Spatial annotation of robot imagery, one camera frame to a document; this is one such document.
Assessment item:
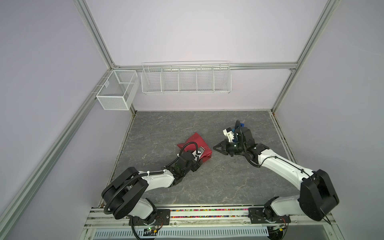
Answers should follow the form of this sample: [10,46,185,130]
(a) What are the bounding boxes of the dark red wrapping paper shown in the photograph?
[176,132,213,164]

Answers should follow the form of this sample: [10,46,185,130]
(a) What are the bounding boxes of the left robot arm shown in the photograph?
[102,142,205,225]

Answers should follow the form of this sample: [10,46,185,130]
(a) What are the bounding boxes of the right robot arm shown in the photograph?
[213,121,340,223]

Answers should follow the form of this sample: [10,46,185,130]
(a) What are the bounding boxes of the blue tape dispenser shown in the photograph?
[234,121,244,136]

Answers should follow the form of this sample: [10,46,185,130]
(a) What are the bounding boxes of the small white mesh basket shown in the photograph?
[96,70,140,111]

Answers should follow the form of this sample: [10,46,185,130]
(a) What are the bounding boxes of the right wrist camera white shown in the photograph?
[223,128,238,143]

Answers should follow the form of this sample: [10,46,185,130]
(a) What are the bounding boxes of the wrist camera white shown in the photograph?
[223,128,238,143]
[193,147,205,163]

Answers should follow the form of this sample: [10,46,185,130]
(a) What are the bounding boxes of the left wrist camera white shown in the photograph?
[193,147,205,163]

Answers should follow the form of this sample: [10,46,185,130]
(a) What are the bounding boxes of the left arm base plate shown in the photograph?
[129,209,171,226]

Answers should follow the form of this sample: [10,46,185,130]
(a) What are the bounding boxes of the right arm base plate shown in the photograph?
[248,207,291,224]

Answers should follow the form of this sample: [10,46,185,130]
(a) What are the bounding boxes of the long white wire basket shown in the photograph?
[141,61,232,94]

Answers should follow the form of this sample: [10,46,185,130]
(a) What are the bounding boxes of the white slotted cable duct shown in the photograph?
[93,226,269,240]

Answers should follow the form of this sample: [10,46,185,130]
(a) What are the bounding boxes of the aluminium front rail frame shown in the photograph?
[80,205,344,240]

